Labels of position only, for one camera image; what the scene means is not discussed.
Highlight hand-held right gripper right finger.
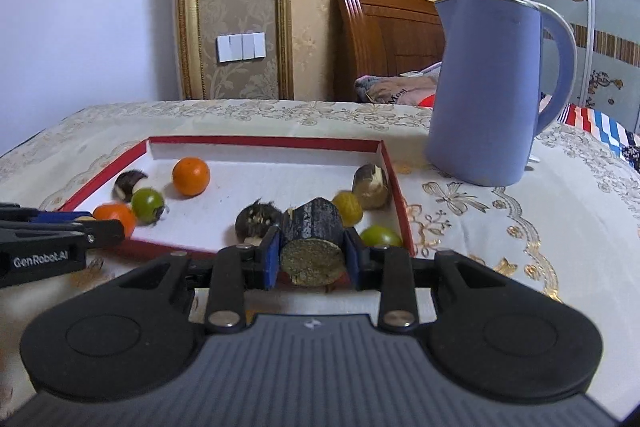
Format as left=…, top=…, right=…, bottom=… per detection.
left=344, top=227, right=503, bottom=335

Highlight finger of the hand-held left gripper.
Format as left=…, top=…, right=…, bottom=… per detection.
left=0, top=219, right=125, bottom=253
left=0, top=202, right=96, bottom=225

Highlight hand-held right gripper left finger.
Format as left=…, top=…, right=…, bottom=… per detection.
left=112, top=226, right=281, bottom=335

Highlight orange tangerine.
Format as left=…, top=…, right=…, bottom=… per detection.
left=172, top=157, right=210, bottom=196
left=92, top=203, right=137, bottom=239

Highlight dark sugarcane piece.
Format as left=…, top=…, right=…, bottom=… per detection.
left=351, top=164, right=391, bottom=211
left=279, top=197, right=347, bottom=288

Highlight small dark water chestnut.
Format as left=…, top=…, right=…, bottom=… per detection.
left=235, top=201, right=283, bottom=244

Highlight yellow green lime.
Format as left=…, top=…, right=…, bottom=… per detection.
left=332, top=191, right=364, bottom=228

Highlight green tomato with stem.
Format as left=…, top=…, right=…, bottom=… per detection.
left=131, top=188, right=168, bottom=224

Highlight red cardboard box tray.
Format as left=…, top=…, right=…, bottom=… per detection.
left=57, top=136, right=415, bottom=258

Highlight embroidered cream tablecloth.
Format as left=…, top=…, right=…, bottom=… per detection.
left=0, top=99, right=640, bottom=408

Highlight folded clothes on bed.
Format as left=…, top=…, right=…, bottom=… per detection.
left=354, top=62, right=442, bottom=105

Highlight blue electric kettle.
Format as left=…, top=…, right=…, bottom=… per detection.
left=425, top=0, right=578, bottom=188

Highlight wooden bed headboard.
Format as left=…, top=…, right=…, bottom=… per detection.
left=331, top=0, right=446, bottom=102

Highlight red blue striped quilt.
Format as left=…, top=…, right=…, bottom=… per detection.
left=417, top=92, right=638, bottom=158

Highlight dark patterned cloth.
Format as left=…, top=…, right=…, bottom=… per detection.
left=617, top=132, right=640, bottom=172

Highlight white light switch panel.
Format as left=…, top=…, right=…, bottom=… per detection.
left=216, top=33, right=267, bottom=64

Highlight gold wall trim frame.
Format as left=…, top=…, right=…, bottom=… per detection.
left=172, top=0, right=295, bottom=102

